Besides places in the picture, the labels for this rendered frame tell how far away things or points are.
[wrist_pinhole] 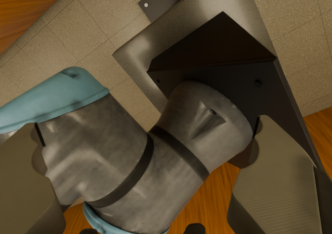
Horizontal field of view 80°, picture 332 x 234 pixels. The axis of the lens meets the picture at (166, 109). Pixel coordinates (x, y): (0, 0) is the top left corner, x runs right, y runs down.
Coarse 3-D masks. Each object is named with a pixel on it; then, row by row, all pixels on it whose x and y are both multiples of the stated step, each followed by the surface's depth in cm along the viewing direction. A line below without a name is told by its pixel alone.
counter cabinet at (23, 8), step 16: (0, 0) 75; (16, 0) 84; (32, 0) 95; (48, 0) 110; (0, 16) 87; (16, 16) 99; (32, 16) 115; (0, 32) 103; (16, 32) 121; (0, 48) 128
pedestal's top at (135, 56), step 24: (192, 0) 40; (216, 0) 40; (240, 0) 40; (168, 24) 43; (192, 24) 43; (240, 24) 42; (264, 24) 42; (120, 48) 47; (144, 48) 46; (144, 72) 50
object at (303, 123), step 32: (192, 32) 43; (224, 32) 31; (160, 64) 40; (192, 64) 29; (224, 64) 23; (256, 64) 19; (256, 96) 23; (288, 96) 19; (288, 128) 23; (320, 160) 24
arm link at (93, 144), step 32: (32, 96) 17; (64, 96) 18; (96, 96) 21; (0, 128) 17; (64, 128) 18; (96, 128) 20; (128, 128) 23; (64, 160) 19; (96, 160) 20; (128, 160) 22; (64, 192) 19; (96, 192) 22
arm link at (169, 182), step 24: (144, 168) 23; (168, 168) 26; (192, 168) 26; (120, 192) 22; (144, 192) 23; (168, 192) 25; (192, 192) 28; (96, 216) 24; (120, 216) 24; (144, 216) 24; (168, 216) 26
